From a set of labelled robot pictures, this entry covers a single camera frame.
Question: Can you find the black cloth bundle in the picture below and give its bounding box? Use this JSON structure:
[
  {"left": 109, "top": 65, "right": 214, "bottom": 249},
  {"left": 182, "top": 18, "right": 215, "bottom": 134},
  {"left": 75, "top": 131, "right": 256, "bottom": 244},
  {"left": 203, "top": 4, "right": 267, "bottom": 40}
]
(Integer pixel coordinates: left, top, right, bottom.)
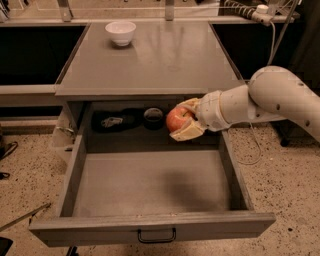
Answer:
[{"left": 91, "top": 108, "right": 143, "bottom": 133}]

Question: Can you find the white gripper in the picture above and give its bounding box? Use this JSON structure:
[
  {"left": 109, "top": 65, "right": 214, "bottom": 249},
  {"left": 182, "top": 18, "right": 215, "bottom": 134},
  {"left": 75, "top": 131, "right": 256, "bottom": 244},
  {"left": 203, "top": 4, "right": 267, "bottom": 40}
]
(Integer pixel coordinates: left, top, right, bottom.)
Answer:
[{"left": 170, "top": 91, "right": 230, "bottom": 141}]

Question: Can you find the black cable on floor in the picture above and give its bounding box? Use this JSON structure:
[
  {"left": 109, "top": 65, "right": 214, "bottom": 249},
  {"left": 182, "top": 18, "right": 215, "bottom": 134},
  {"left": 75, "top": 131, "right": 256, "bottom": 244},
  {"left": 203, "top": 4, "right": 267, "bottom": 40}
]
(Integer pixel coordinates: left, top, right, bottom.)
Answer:
[{"left": 0, "top": 140, "right": 19, "bottom": 181}]

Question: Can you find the grey cabinet with flat top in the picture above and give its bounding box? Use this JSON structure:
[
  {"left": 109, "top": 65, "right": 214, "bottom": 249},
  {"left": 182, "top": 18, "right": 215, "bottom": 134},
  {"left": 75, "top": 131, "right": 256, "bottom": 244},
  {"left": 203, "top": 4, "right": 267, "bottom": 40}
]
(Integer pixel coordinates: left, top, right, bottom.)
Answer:
[{"left": 54, "top": 20, "right": 247, "bottom": 134}]

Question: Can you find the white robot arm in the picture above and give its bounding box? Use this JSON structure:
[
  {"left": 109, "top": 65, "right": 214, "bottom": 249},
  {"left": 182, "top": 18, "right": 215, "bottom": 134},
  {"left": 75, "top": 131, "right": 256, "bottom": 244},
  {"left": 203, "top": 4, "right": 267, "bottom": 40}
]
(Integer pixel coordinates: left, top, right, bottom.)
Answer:
[{"left": 166, "top": 66, "right": 320, "bottom": 141}]

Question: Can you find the black round cup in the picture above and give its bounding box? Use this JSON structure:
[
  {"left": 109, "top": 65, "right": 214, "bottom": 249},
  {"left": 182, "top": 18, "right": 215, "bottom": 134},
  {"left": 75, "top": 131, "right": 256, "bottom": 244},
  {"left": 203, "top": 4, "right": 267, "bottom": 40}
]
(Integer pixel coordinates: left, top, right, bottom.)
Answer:
[{"left": 143, "top": 107, "right": 164, "bottom": 130}]

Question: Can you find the grey open top drawer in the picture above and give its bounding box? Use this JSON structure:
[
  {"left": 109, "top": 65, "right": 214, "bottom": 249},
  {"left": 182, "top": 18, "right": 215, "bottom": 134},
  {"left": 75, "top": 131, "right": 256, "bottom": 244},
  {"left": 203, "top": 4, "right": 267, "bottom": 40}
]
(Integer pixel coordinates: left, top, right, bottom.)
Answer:
[{"left": 29, "top": 104, "right": 275, "bottom": 247}]

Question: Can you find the black drawer handle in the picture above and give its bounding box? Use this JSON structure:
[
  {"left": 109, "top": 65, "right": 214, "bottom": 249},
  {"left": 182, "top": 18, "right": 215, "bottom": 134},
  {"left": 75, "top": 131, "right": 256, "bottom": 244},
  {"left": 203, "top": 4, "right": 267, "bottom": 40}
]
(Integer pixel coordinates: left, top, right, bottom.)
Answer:
[{"left": 137, "top": 228, "right": 176, "bottom": 244}]

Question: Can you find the white cable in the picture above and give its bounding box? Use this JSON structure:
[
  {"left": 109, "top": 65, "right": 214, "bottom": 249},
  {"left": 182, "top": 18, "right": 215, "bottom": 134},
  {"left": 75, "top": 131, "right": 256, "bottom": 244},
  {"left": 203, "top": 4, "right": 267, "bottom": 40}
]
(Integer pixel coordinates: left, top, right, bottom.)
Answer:
[{"left": 235, "top": 20, "right": 278, "bottom": 166}]

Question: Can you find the white ceramic bowl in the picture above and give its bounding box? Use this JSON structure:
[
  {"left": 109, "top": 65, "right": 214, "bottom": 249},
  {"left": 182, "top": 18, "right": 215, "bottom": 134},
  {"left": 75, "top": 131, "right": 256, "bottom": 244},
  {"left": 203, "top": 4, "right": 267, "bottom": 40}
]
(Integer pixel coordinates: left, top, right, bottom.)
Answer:
[{"left": 105, "top": 21, "right": 136, "bottom": 46}]

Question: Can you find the white power strip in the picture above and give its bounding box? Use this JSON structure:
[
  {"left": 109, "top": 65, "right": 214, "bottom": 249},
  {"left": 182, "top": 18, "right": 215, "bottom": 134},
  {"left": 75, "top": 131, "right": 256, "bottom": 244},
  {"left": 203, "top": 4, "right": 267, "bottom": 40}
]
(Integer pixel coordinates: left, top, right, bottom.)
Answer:
[{"left": 223, "top": 0, "right": 275, "bottom": 26}]

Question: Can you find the red apple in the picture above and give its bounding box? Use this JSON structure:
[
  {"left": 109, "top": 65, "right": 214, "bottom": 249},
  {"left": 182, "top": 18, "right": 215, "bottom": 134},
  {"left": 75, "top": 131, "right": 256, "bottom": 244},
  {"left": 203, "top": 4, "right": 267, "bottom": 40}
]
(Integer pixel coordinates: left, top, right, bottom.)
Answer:
[{"left": 166, "top": 106, "right": 194, "bottom": 132}]

